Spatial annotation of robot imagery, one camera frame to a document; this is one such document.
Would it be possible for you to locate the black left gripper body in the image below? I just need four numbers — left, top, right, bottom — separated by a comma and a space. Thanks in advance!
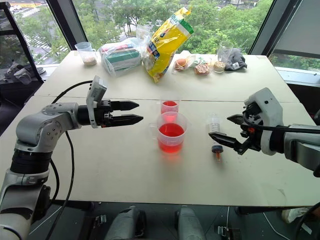
96, 99, 113, 128

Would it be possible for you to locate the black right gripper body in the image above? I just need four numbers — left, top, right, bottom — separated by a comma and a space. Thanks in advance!
239, 101, 264, 152

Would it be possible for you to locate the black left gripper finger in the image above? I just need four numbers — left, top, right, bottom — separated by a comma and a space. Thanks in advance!
109, 100, 140, 112
109, 113, 145, 128

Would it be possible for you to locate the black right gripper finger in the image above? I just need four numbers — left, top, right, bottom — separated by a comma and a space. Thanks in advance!
226, 114, 245, 125
208, 132, 250, 154

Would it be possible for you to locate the clear plastic syringe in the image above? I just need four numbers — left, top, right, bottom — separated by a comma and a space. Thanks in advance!
206, 112, 225, 163

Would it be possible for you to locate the small cup red liquid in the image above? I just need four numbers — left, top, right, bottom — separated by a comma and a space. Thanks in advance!
159, 99, 181, 121

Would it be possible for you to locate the large cup red liquid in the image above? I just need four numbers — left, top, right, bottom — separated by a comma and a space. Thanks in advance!
148, 111, 189, 155

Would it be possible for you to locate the tall clear cup with grains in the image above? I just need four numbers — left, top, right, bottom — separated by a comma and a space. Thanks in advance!
212, 40, 235, 74

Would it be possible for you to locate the measuring cup with grains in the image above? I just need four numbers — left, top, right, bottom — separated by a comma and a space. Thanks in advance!
74, 41, 99, 67

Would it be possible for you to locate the clear bag with green boxes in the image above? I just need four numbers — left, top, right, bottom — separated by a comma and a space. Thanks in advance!
98, 36, 146, 79

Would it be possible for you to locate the dark grey cloth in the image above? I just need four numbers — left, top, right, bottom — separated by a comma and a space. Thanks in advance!
224, 47, 248, 72

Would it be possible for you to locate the wrapped brown pastry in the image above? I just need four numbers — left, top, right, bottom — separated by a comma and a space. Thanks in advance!
193, 62, 212, 77

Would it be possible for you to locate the crumpled white green wrapper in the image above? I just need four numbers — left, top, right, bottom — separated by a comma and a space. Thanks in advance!
186, 53, 214, 68

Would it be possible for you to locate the wrapped burger bun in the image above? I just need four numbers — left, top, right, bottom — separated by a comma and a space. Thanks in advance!
173, 57, 191, 74

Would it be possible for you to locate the yellow snack bag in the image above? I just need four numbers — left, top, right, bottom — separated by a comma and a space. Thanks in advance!
143, 6, 196, 84

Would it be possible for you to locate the dark grey rounded shape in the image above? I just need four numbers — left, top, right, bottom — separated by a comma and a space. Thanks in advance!
104, 205, 148, 240
176, 205, 206, 240

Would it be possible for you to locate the black grey device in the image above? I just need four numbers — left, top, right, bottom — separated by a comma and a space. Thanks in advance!
3, 62, 47, 86

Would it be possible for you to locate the crumpled white paper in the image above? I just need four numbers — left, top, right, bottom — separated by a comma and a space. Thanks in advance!
281, 206, 311, 224

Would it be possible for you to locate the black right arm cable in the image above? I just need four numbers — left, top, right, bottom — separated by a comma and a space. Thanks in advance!
241, 112, 320, 133

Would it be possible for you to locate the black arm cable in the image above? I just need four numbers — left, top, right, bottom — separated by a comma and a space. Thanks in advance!
241, 112, 320, 133
45, 80, 94, 240

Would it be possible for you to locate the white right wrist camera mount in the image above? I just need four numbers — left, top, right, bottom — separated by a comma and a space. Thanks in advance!
244, 87, 285, 155

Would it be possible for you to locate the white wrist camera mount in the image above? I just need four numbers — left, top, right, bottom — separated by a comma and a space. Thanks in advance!
244, 87, 285, 155
85, 75, 108, 129

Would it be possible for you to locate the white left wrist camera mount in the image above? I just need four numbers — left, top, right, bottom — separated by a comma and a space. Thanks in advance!
85, 75, 108, 129

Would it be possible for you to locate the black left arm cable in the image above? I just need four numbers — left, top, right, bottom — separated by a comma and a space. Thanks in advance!
45, 80, 94, 240

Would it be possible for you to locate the black strap buckle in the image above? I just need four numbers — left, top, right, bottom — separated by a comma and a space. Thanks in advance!
94, 214, 108, 229
216, 224, 241, 240

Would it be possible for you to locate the black curved cable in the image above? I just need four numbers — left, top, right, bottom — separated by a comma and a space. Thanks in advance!
294, 201, 320, 240

